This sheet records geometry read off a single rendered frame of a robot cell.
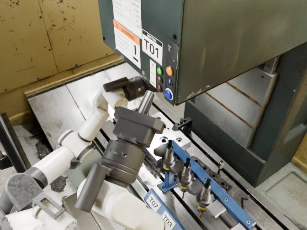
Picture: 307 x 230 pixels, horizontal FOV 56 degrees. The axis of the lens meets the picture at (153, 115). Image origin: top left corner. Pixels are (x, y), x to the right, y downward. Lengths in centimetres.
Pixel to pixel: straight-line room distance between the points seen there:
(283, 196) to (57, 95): 167
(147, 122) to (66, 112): 156
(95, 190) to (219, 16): 50
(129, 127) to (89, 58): 165
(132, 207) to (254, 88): 101
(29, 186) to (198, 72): 66
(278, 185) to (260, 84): 82
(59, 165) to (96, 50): 128
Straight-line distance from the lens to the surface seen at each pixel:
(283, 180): 208
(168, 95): 82
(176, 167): 119
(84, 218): 167
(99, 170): 60
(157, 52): 80
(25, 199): 104
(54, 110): 217
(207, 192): 108
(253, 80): 147
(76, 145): 118
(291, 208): 199
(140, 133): 63
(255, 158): 176
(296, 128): 188
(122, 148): 61
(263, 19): 93
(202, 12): 72
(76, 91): 224
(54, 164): 114
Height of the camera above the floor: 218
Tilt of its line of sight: 44 degrees down
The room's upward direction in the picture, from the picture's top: straight up
